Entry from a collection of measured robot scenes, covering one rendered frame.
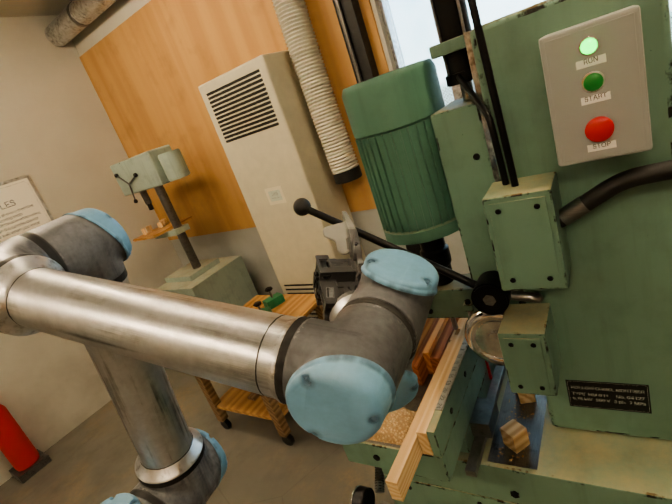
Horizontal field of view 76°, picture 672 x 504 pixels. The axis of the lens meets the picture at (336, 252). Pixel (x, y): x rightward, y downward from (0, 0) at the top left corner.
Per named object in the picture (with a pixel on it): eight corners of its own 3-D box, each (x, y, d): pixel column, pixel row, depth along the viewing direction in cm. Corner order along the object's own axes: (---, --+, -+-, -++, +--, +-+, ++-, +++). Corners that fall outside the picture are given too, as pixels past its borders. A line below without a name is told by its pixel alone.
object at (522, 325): (519, 359, 79) (506, 303, 75) (561, 361, 75) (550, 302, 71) (510, 395, 72) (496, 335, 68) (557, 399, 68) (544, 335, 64)
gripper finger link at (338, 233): (321, 204, 77) (326, 253, 74) (353, 204, 78) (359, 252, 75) (318, 212, 80) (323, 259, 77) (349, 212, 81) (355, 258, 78)
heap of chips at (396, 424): (365, 405, 90) (361, 394, 89) (421, 411, 83) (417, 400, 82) (347, 436, 84) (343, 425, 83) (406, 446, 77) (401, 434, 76)
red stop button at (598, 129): (586, 143, 53) (583, 119, 52) (615, 137, 52) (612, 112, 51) (586, 145, 52) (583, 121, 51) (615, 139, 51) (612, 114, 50)
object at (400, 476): (472, 309, 110) (469, 295, 109) (480, 308, 109) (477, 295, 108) (392, 499, 68) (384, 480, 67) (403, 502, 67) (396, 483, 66)
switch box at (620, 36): (561, 155, 61) (542, 36, 56) (649, 138, 55) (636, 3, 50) (558, 168, 56) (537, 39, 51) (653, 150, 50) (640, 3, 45)
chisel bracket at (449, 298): (435, 307, 100) (426, 275, 98) (497, 306, 93) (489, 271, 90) (425, 325, 95) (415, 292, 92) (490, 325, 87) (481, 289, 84)
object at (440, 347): (454, 331, 104) (449, 316, 103) (463, 331, 103) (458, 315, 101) (434, 375, 92) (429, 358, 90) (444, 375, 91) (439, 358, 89)
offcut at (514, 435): (516, 454, 80) (512, 437, 78) (503, 443, 83) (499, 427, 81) (530, 444, 81) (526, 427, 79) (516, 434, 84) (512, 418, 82)
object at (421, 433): (491, 282, 120) (487, 266, 118) (499, 281, 119) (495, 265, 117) (422, 454, 74) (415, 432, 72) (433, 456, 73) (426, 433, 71)
